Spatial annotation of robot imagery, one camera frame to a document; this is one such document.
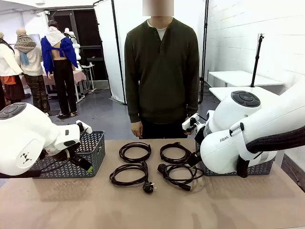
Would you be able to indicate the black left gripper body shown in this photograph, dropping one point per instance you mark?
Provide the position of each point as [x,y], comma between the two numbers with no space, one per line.
[78,160]

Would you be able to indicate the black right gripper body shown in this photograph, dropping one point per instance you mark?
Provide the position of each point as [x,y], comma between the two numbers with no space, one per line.
[199,133]

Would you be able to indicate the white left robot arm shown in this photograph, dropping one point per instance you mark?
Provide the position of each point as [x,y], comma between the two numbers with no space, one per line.
[23,133]

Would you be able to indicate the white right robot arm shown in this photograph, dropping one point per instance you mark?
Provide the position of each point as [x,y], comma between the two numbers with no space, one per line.
[238,114]

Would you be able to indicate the person's right forearm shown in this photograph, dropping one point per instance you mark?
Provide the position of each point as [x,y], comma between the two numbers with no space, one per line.
[133,105]

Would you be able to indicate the person's left forearm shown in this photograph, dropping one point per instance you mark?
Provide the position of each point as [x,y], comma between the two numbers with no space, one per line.
[193,100]

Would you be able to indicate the person's left hand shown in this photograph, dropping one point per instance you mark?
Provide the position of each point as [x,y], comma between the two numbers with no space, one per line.
[191,132]

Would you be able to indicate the person's right hand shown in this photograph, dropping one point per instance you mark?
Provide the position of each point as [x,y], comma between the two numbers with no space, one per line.
[137,130]

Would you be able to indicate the grey perforated plastic basket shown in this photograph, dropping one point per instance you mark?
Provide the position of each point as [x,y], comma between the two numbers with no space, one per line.
[95,152]
[257,168]

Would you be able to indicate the person in green sweater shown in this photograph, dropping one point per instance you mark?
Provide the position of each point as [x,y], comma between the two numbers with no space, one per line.
[162,83]

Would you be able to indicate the mannequin with blue jacket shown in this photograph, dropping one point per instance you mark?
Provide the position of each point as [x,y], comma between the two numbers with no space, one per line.
[59,78]

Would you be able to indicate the table with pink cloth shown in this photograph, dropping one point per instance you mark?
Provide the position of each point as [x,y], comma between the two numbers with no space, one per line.
[79,76]

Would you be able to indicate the black backdrop stand pole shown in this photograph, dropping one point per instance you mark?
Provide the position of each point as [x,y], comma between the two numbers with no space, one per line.
[118,55]
[204,47]

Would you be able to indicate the small white side table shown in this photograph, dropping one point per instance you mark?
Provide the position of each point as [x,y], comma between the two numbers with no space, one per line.
[89,71]

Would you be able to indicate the black tripod stand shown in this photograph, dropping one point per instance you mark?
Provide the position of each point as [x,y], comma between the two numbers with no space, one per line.
[257,59]

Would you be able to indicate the mannequin with patterned scarf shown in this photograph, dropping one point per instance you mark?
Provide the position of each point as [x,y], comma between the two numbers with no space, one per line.
[33,62]

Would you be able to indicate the bare white mannequin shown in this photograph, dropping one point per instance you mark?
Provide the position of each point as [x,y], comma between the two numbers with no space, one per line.
[75,45]

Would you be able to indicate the white backdrop screen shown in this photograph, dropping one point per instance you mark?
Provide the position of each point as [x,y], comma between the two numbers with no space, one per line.
[107,47]

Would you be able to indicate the mannequin with white coat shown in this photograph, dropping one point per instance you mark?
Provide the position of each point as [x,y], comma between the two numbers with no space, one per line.
[7,62]

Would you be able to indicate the dark glass doorway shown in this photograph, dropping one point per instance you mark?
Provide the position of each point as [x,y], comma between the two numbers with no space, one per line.
[88,31]

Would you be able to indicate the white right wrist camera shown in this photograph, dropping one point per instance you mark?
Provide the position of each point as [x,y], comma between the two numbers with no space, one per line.
[190,121]

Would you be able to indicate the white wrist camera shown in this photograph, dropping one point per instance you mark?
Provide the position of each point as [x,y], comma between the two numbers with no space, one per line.
[190,121]
[87,130]

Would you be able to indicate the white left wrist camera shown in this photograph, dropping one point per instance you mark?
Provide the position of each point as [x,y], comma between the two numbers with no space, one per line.
[87,130]

